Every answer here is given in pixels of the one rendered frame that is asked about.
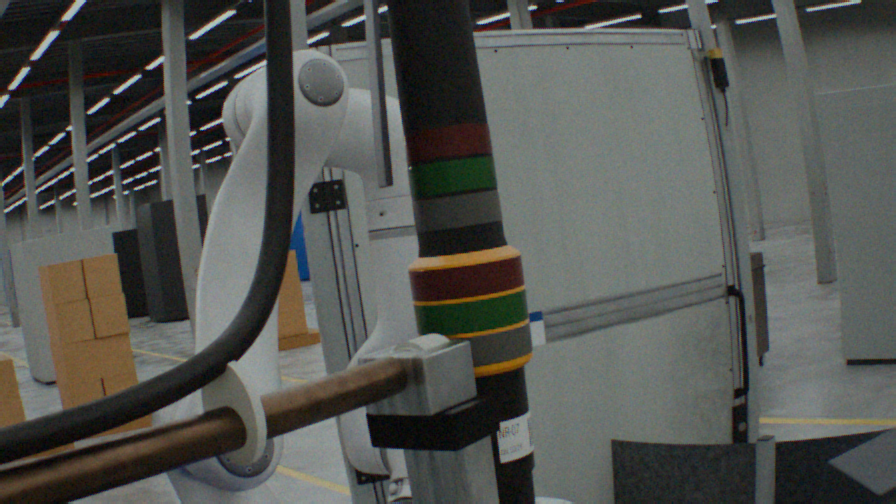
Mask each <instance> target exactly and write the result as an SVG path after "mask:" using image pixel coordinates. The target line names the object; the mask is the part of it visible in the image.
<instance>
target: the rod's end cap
mask: <svg viewBox="0 0 896 504"><path fill-rule="evenodd" d="M448 341H450V340H448V339H447V338H446V337H444V336H442V335H439V334H429V335H425V336H422V337H419V338H416V339H413V340H409V341H406V342H403V343H401V344H399V345H397V346H396V347H395V348H394V349H393V350H392V351H395V350H398V351H415V350H425V349H428V348H431V347H434V346H437V345H440V344H443V343H446V342H448Z"/></svg>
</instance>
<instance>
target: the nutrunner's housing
mask: <svg viewBox="0 0 896 504"><path fill-rule="evenodd" d="M475 382H476V390H477V395H495V396H496V397H497V404H498V411H499V419H500V427H501V428H500V431H498V432H496V433H494V434H492V435H490V437H491V444H492V452H493V459H494V467H495V475H496V482H497V490H498V497H499V504H536V502H535V492H534V483H533V473H532V470H533V469H534V467H535V458H534V442H533V433H532V424H531V415H530V408H529V404H528V395H527V387H526V378H525V370H524V366H521V367H519V368H516V369H513V370H510V371H506V372H502V373H497V374H492V375H487V376H480V377H475Z"/></svg>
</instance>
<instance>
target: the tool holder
mask: <svg viewBox="0 0 896 504"><path fill-rule="evenodd" d="M396 346H397V345H396ZM396 346H393V347H390V348H386V349H383V350H380V351H377V352H374V353H370V354H367V355H364V356H361V357H359V358H358V366H359V365H362V364H365V363H368V362H371V361H374V360H378V359H381V358H384V357H388V356H393V357H394V358H396V359H397V360H398V361H399V362H400V363H401V364H402V365H403V366H404V368H405V370H406V374H407V386H406V388H405V390H404V391H403V392H402V393H400V394H398V395H395V396H393V397H390V398H387V399H384V400H382V401H379V402H376V403H373V404H371V405H368V406H366V411H367V413H366V419H367V425H368V430H369V435H370V440H371V445H372V447H374V448H388V449H403V454H404V459H405V465H406V470H407V476H408V481H409V486H410V492H411V497H412V502H413V504H499V497H498V490H497V482H496V475H495V467H494V459H493V452H492V444H491V437H490V435H492V434H494V433H496V432H498V431H500V428H501V427H500V419H499V411H498V404H497V397H496V396H495V395H477V390H476V382H475V375H474V368H473V361H472V353H471V346H470V342H469V341H467V340H455V341H448V342H446V343H443V344H440V345H437V346H434V347H431V348H428V349H425V350H415V351H398V350H395V351H392V350H393V349H394V348H395V347H396ZM535 502H536V504H573V503H571V502H568V501H566V500H561V499H555V498H543V497H535Z"/></svg>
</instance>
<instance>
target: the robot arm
mask: <svg viewBox="0 0 896 504"><path fill-rule="evenodd" d="M293 68H294V99H295V191H294V210H293V224H292V233H293V230H294V227H295V223H296V221H297V218H298V215H299V213H300V210H301V208H302V205H303V203H304V201H305V199H306V197H307V195H308V193H309V191H310V189H311V187H312V185H313V183H314V181H315V180H316V178H317V176H318V174H319V172H320V171H321V169H322V167H330V168H337V169H343V170H348V171H352V172H355V173H356V174H358V175H359V176H360V177H361V179H362V182H363V188H364V198H365V208H366V218H367V228H368V237H369V246H370V254H371V262H372V270H373V278H374V286H375V294H376V302H377V310H378V321H377V325H376V328H375V330H374V331H373V333H372V335H371V336H370V337H369V339H368V340H367V341H366V342H365V343H364V345H363V346H362V347H361V348H360V349H359V351H358V352H357V353H356V354H355V356H354V357H353V359H352V360H351V362H350V363H349V365H348V367H347V369H349V368H352V367H355V366H358V358H359V357H361V356H364V355H367V354H370V353H374V352H377V351H380V350H383V349H386V348H390V347H393V346H396V345H399V344H401V343H403V342H406V341H409V340H413V339H416V338H418V333H417V328H416V322H415V315H414V308H413V300H412V295H411V288H410V281H409V274H408V270H409V269H408V267H409V266H410V265H411V264H412V263H413V262H414V261H415V260H416V259H417V258H418V250H419V246H418V239H417V232H416V230H415V223H414V216H413V209H412V198H411V195H410V188H409V180H408V173H407V168H408V167H407V165H406V158H405V151H404V144H403V130H402V123H401V115H400V108H399V100H397V99H395V98H393V97H390V96H388V95H386V104H387V116H388V128H389V140H390V151H391V162H392V174H393V186H390V187H385V188H379V187H378V181H377V169H376V158H375V146H374V134H373V121H372V108H371V95H370V91H369V90H363V89H354V88H348V81H347V78H346V75H345V73H344V71H343V69H342V68H341V67H340V66H339V64H338V63H337V62H336V61H335V60H333V59H332V58H331V57H330V56H328V55H325V54H323V53H321V52H318V51H313V50H300V51H296V52H293ZM222 120H223V126H224V129H225V132H226V134H227V136H228V137H229V138H230V139H231V140H232V142H233V143H235V144H236V145H237V146H238V147H240V149H239V151H238V153H237V155H236V157H235V159H234V161H233V163H232V165H231V167H230V169H229V171H228V174H227V176H226V178H225V180H224V182H223V184H222V186H221V188H220V191H219V193H218V195H217V198H216V200H215V203H214V206H213V209H212V212H211V215H210V219H209V223H208V227H207V232H206V236H205V241H204V246H203V251H202V256H201V261H200V267H199V273H198V281H197V291H196V337H195V355H196V354H197V353H199V352H200V351H202V350H203V349H204V348H205V347H207V346H208V345H209V344H210V343H212V342H213V341H214V340H215V339H216V338H217V337H218V336H219V335H220V334H221V333H222V332H223V331H224V330H225V329H226V328H227V327H228V326H229V324H230V323H231V321H232V320H233V318H234V317H235V316H236V314H237V313H238V311H239V309H240V307H241V305H242V303H243V301H244V300H245V298H246V296H247V293H248V290H249V288H250V285H251V283H252V280H253V277H254V273H255V269H256V266H257V262H258V258H259V252H260V247H261V241H262V234H263V225H264V215H265V198H266V172H267V90H266V66H264V67H263V68H261V69H259V70H258V71H256V72H254V73H253V74H251V75H250V76H248V77H246V78H245V79H244V80H242V81H241V82H240V83H239V84H238V85H237V86H236V87H235V88H234V89H233V90H232V91H231V93H230V94H229V96H228V97H227V99H226V101H225V104H224V107H223V112H222ZM278 302H279V296H278V298H277V301H276V304H275V306H274V309H273V312H272V313H271V315H270V317H269V319H268V321H267V323H266V325H265V327H264V329H263V331H262V332H261V334H260V335H259V337H258V338H257V340H256V341H255V342H254V344H253V345H252V347H251V348H250V349H249V350H248V351H247V352H246V353H245V354H244V355H243V357H242V358H241V359H240V360H239V361H238V362H237V363H238V364H240V365H241V366H242V367H243V368H244V369H245V371H246V372H247V374H248V375H249V377H250V378H251V380H252V381H253V384H254V386H255V388H256V390H257V392H258V395H259V396H260V395H264V394H267V393H270V392H274V391H277V390H280V389H282V382H281V372H280V363H279V353H278V335H277V318H278ZM202 412H203V407H202V400H201V389H199V390H197V391H196V392H194V393H192V394H190V395H188V396H187V397H185V398H183V399H181V400H179V401H177V402H176V403H173V404H171V405H169V406H167V407H165V408H163V409H161V410H158V411H156V412H154V413H152V427H153V426H156V425H160V424H163V423H167V422H171V421H174V420H178V419H181V418H185V417H188V416H191V415H195V414H198V413H202ZM366 413H367V411H366V406H365V407H362V408H359V409H357V410H354V411H351V412H348V413H345V414H342V415H340V420H341V428H342V435H343V441H344V446H345V450H346V454H347V456H348V459H349V461H350V463H351V464H352V466H353V467H355V468H356V469H357V470H359V471H361V472H364V473H371V474H392V478H391V483H390V487H389V499H388V502H389V503H390V504H413V502H412V497H411V492H410V486H409V481H408V476H407V470H406V465H405V459H404V454H403V449H388V448H374V447H372V445H371V440H370V435H369V430H368V425H367V419H366ZM283 444H284V435H281V436H278V437H275V438H272V439H269V440H266V446H265V449H264V452H263V455H262V456H261V457H260V458H259V459H258V460H257V461H256V462H253V463H251V464H247V465H241V466H240V465H238V464H235V463H233V462H231V461H230V460H229V459H228V458H227V457H226V456H225V455H224V454H223V455H220V456H217V457H214V458H211V459H207V460H204V461H201V462H198V463H195V464H192V465H189V466H185V467H182V468H179V469H176V470H173V471H170V472H166V474H167V476H168V478H169V480H170V482H171V484H172V486H173V488H174V490H175V492H176V494H177V496H178V498H179V500H180V502H181V504H280V503H279V502H278V500H277V499H276V497H275V496H274V494H273V493H272V491H271V490H270V489H269V487H268V486H267V484H266V483H265V482H266V481H267V480H268V479H269V478H270V477H271V476H272V475H273V473H274V472H275V470H276V469H277V466H278V464H279V462H280V459H281V455H282V451H283Z"/></svg>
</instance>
